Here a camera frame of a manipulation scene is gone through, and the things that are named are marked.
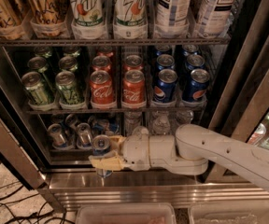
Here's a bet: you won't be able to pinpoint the right teas tea bottle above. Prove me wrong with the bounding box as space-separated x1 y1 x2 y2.
196 0 234 38

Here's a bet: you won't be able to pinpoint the teas tea bottle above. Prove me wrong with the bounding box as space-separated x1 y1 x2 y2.
156 0 191 27
196 0 234 38

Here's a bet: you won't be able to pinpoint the redbull can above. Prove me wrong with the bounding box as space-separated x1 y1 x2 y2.
92 134 112 178
48 124 68 147
77 123 92 148

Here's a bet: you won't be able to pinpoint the front right pepsi can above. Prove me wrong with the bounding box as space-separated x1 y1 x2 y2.
182 69 210 102

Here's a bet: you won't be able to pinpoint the open fridge door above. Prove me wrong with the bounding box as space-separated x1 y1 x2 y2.
0 108 46 189

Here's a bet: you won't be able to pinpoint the left teas tea bottle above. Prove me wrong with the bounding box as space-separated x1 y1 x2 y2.
156 0 191 27

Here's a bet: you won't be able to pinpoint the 7up bottle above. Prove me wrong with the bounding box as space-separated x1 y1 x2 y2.
70 0 104 27
114 0 145 27

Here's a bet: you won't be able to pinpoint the middle water bottle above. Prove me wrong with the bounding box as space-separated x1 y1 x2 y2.
152 115 171 135

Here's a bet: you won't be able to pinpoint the right fridge glass door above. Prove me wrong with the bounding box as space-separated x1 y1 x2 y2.
201 0 269 184

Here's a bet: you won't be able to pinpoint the left 7up bottle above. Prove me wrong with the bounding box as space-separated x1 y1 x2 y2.
70 0 104 27

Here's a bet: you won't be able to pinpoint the coca-cola can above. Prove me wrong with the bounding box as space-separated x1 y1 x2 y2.
122 70 145 104
90 70 114 105
123 54 144 72
92 56 112 74

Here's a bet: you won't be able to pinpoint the water bottle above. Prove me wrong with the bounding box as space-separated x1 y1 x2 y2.
152 115 171 135
176 109 194 125
132 126 149 135

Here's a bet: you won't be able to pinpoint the clear plastic bin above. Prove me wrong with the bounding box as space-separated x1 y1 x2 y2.
76 203 177 224
188 201 269 224

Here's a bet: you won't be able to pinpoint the front right green can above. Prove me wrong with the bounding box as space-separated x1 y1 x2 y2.
55 71 84 105

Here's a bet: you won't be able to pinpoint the left water bottle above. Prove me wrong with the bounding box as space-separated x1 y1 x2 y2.
132 126 149 135

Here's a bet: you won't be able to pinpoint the right 7up bottle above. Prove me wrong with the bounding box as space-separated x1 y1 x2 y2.
114 0 145 27

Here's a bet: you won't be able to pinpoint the front right coca-cola can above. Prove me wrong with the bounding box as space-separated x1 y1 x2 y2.
122 70 145 104

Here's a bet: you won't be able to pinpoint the right water bottle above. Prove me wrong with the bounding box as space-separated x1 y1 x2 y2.
176 109 194 125

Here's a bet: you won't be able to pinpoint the front left pepsi can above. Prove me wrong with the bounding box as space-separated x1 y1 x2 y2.
153 69 177 103

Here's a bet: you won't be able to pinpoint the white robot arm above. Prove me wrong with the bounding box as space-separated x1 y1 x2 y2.
89 124 269 192

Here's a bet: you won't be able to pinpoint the front left coca-cola can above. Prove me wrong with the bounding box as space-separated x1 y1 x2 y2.
90 70 114 105

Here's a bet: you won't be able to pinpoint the pepsi can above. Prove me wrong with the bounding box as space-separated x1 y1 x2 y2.
185 54 205 71
153 69 177 103
182 69 210 102
155 54 175 72

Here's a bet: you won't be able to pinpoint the front left green can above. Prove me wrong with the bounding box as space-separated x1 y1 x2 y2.
21 72 54 105

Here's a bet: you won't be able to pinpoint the black floor cables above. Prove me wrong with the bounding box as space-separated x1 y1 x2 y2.
0 161 77 224

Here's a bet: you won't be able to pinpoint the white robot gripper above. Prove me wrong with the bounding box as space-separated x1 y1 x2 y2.
89 134 177 172

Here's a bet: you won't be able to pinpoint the green can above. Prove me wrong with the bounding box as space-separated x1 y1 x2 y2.
55 71 84 105
21 72 54 105
58 56 78 73
27 56 53 77

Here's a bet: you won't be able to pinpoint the right clear plastic bin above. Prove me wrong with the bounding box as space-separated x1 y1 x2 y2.
188 201 269 224

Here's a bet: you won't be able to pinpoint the left clear plastic bin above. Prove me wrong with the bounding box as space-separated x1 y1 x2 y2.
76 203 177 224

